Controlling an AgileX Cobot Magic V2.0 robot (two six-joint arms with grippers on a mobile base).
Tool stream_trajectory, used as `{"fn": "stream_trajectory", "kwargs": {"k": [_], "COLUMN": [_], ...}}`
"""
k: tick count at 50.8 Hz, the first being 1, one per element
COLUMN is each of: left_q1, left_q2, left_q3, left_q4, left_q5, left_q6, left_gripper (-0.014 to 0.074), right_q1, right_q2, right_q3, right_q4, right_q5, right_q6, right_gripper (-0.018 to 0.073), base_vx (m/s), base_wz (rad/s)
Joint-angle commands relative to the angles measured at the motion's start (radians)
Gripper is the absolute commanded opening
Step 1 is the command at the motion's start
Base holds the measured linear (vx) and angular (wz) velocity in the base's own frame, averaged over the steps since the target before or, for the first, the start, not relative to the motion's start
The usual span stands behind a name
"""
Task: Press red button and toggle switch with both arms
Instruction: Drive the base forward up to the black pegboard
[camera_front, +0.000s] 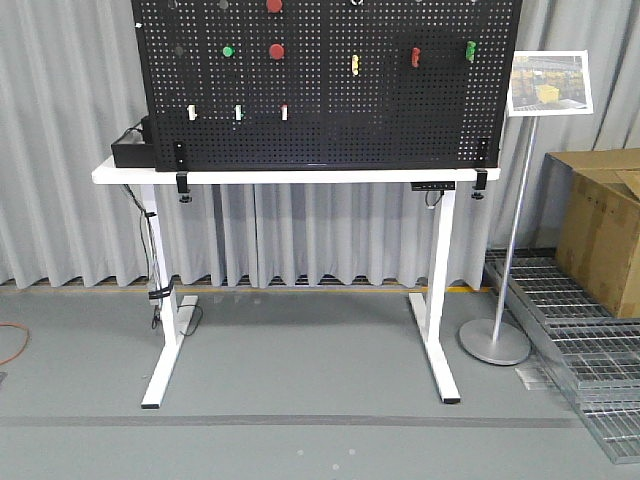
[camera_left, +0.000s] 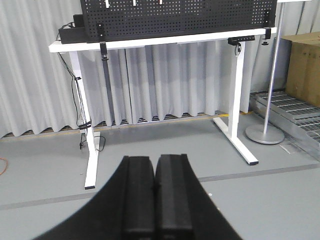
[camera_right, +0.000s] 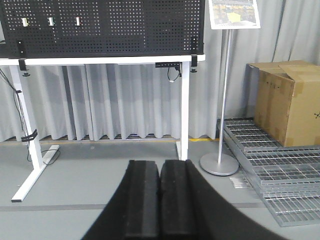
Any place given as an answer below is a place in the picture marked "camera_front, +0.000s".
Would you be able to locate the sign stand with photo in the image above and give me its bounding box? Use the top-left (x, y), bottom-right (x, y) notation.
top-left (458, 50), bottom-right (594, 366)

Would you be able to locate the red push button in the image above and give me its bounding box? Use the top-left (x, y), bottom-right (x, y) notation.
top-left (268, 43), bottom-right (285, 61)
top-left (266, 0), bottom-right (283, 14)

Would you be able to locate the green peg clip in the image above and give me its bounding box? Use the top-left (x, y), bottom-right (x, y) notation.
top-left (465, 40), bottom-right (477, 63)

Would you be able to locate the upper red push button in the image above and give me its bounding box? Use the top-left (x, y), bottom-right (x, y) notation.
top-left (266, 0), bottom-right (283, 14)

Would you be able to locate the green push button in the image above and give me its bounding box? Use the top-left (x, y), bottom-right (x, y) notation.
top-left (222, 45), bottom-right (235, 58)

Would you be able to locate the black box on desk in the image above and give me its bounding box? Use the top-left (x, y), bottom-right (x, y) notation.
top-left (111, 116), bottom-right (155, 168)

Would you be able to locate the black desk cable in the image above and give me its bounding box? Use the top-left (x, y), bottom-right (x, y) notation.
top-left (122, 183), bottom-right (204, 338)

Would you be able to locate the white standing desk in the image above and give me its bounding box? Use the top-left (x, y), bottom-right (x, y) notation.
top-left (92, 157), bottom-right (501, 409)

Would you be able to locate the yellow white toggle switch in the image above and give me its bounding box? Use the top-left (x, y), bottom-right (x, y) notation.
top-left (186, 104), bottom-right (197, 121)

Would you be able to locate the cardboard box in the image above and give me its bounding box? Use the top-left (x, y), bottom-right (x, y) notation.
top-left (546, 148), bottom-right (639, 318)

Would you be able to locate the lower red push button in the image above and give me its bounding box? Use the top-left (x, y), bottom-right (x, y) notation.
top-left (268, 43), bottom-right (285, 61)

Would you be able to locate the left black desk clamp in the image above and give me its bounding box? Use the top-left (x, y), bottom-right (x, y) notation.
top-left (173, 141), bottom-right (192, 204)

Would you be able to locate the orange floor cable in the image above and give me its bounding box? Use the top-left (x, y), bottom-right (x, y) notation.
top-left (0, 322), bottom-right (31, 367)

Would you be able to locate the right black desk clamp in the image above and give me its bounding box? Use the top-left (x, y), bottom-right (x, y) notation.
top-left (471, 137), bottom-right (490, 200)

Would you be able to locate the black perforated pegboard panel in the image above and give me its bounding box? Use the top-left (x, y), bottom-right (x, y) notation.
top-left (132, 1), bottom-right (522, 172)

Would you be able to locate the yellow peg clip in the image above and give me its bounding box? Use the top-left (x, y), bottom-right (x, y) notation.
top-left (351, 54), bottom-right (360, 77)

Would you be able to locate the desk control panel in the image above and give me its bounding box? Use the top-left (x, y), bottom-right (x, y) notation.
top-left (411, 181), bottom-right (456, 192)

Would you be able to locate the black desk clamp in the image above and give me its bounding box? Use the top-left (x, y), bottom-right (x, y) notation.
top-left (471, 137), bottom-right (490, 200)
top-left (173, 141), bottom-right (192, 204)

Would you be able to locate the red peg clip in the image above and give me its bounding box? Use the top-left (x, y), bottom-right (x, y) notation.
top-left (411, 47), bottom-right (421, 68)

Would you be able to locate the green white toggle switch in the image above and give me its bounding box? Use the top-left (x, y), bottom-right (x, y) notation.
top-left (234, 104), bottom-right (244, 121)

